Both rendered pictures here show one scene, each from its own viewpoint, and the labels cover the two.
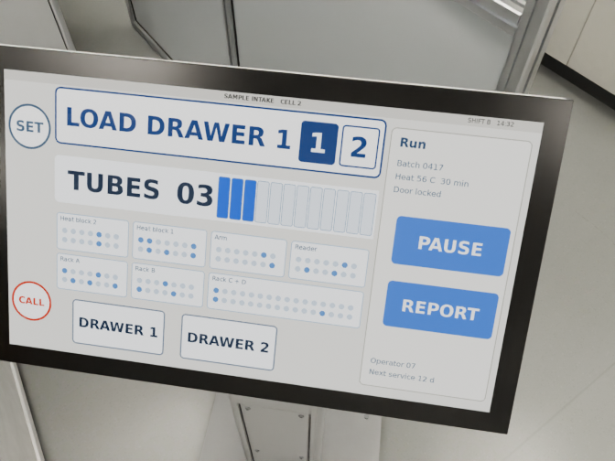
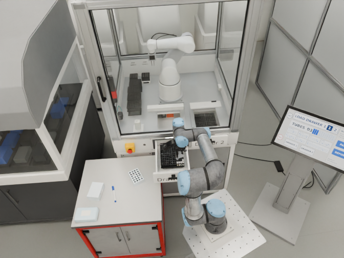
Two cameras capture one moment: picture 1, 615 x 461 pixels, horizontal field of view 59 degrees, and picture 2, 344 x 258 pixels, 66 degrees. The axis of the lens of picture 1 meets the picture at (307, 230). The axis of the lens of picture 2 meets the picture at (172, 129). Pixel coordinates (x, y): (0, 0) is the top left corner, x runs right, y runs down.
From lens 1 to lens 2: 1.62 m
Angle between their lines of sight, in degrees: 21
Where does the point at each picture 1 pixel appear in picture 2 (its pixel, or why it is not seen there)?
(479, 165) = not seen: outside the picture
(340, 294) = (326, 148)
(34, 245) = (283, 130)
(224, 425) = (266, 191)
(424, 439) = (320, 215)
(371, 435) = (305, 208)
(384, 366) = (329, 159)
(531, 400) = not seen: outside the picture
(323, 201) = (327, 135)
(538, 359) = not seen: outside the picture
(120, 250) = (296, 133)
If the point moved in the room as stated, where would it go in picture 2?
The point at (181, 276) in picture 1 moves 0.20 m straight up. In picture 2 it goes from (303, 139) to (313, 119)
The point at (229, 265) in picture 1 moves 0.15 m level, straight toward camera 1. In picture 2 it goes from (310, 140) to (314, 156)
